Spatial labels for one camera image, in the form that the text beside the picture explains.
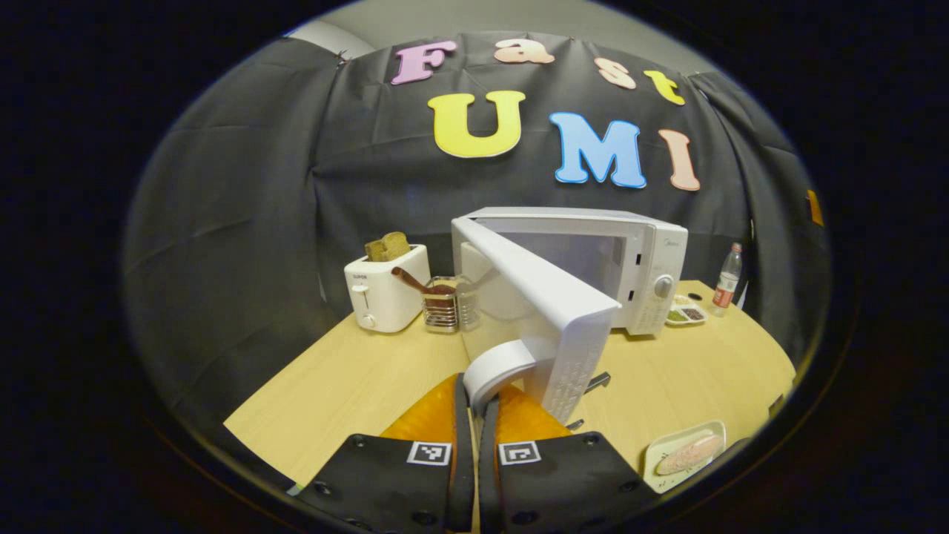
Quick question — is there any brown wooden spoon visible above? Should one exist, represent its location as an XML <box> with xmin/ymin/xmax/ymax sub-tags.
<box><xmin>391</xmin><ymin>266</ymin><xmax>454</xmax><ymax>296</ymax></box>

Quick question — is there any clear glass jar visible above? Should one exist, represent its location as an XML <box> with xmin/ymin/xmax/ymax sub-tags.
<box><xmin>456</xmin><ymin>274</ymin><xmax>483</xmax><ymax>331</ymax></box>

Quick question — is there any white microwave oven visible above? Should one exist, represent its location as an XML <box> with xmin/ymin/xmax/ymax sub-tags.
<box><xmin>451</xmin><ymin>207</ymin><xmax>689</xmax><ymax>431</ymax></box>

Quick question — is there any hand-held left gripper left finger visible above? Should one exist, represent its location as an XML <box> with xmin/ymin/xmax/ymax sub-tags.
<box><xmin>297</xmin><ymin>373</ymin><xmax>475</xmax><ymax>534</ymax></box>

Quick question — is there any divided white dish of beans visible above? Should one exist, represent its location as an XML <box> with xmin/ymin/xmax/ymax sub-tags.
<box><xmin>665</xmin><ymin>295</ymin><xmax>709</xmax><ymax>327</ymax></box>

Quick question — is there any white toaster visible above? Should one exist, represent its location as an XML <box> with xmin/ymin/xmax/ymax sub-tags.
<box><xmin>344</xmin><ymin>245</ymin><xmax>431</xmax><ymax>333</ymax></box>

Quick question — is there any glass jar in wire holder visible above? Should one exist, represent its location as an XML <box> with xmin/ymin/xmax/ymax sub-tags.
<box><xmin>423</xmin><ymin>276</ymin><xmax>460</xmax><ymax>334</ymax></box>

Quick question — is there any round breaded food patty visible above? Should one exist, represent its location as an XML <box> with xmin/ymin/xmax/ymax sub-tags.
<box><xmin>655</xmin><ymin>434</ymin><xmax>722</xmax><ymax>476</ymax></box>

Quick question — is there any clear plastic water bottle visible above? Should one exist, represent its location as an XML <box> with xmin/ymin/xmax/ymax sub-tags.
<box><xmin>712</xmin><ymin>243</ymin><xmax>743</xmax><ymax>318</ymax></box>

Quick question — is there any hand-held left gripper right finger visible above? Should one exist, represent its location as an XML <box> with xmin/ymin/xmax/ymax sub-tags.
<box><xmin>478</xmin><ymin>382</ymin><xmax>661</xmax><ymax>534</ymax></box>

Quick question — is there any white rectangular plate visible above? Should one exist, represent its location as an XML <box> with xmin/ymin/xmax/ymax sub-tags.
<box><xmin>642</xmin><ymin>420</ymin><xmax>727</xmax><ymax>495</ymax></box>

